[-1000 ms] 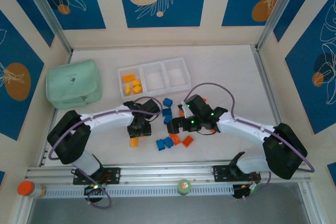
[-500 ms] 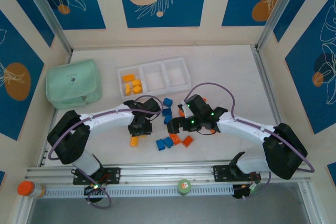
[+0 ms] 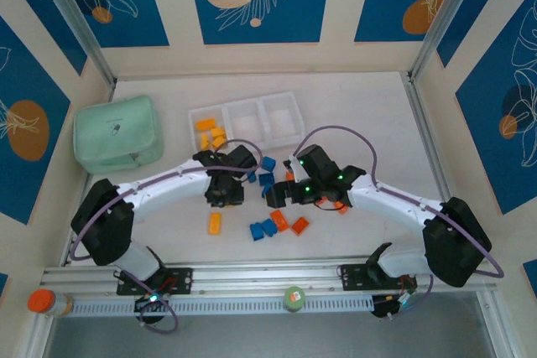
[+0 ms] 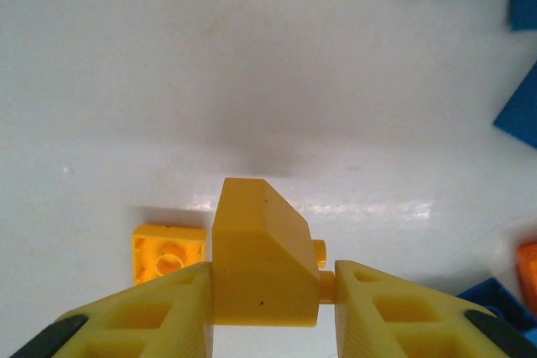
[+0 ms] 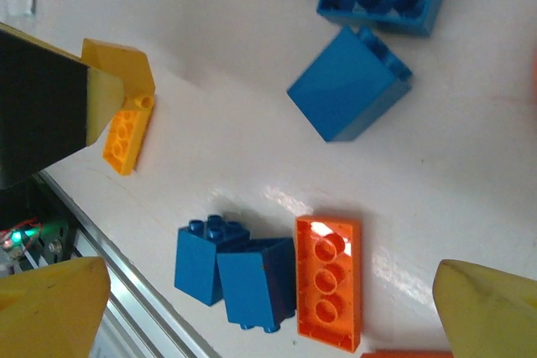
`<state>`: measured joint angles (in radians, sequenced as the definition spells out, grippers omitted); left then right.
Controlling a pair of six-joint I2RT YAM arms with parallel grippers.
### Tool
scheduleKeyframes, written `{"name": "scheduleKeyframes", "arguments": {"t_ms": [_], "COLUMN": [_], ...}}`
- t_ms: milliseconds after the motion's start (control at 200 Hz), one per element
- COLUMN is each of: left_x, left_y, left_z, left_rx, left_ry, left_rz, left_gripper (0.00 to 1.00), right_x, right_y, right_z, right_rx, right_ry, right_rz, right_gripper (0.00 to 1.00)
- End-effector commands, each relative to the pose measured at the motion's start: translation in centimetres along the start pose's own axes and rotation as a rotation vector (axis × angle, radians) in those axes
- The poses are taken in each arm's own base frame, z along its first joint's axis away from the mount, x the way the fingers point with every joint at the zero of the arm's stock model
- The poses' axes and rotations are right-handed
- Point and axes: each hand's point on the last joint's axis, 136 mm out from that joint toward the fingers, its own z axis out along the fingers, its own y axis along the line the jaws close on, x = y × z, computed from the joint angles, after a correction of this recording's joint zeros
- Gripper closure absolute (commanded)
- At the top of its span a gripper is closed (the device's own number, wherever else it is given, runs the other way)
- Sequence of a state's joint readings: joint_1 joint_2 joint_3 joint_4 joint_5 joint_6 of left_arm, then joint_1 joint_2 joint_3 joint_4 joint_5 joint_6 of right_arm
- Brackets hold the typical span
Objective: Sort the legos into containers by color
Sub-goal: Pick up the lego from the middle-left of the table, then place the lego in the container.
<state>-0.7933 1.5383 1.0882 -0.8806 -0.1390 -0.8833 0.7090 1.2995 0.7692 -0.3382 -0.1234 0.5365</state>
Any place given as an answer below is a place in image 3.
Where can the small blue lego brick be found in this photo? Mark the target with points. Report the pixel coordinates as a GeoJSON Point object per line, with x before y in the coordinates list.
{"type": "Point", "coordinates": [251, 177]}

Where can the orange lego brick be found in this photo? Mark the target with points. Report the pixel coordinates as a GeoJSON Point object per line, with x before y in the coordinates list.
{"type": "Point", "coordinates": [279, 220]}
{"type": "Point", "coordinates": [300, 226]}

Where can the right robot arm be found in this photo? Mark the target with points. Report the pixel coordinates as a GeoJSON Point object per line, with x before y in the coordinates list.
{"type": "Point", "coordinates": [394, 207]}

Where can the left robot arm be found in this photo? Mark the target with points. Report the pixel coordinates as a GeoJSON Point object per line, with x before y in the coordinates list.
{"type": "Point", "coordinates": [168, 184]}

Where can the green round tape roll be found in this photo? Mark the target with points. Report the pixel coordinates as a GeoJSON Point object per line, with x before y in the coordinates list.
{"type": "Point", "coordinates": [293, 301]}

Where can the mint green fabric pouch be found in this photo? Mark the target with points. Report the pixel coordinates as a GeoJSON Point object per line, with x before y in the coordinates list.
{"type": "Point", "coordinates": [113, 131]}

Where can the black base electronics box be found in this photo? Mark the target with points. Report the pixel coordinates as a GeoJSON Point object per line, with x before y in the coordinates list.
{"type": "Point", "coordinates": [144, 305]}
{"type": "Point", "coordinates": [384, 309]}

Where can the jar with orange lid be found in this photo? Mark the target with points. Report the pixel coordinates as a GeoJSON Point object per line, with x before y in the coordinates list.
{"type": "Point", "coordinates": [42, 302]}

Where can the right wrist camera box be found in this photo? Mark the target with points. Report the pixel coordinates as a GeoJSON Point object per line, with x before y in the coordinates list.
{"type": "Point", "coordinates": [295, 171]}

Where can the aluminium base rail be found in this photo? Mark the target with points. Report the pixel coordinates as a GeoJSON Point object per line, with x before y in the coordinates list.
{"type": "Point", "coordinates": [268, 274]}

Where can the aluminium side rail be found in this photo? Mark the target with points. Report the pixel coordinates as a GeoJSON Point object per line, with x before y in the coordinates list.
{"type": "Point", "coordinates": [415, 98]}

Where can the aluminium frame post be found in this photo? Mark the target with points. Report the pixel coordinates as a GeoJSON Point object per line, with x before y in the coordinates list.
{"type": "Point", "coordinates": [80, 27]}
{"type": "Point", "coordinates": [445, 18]}

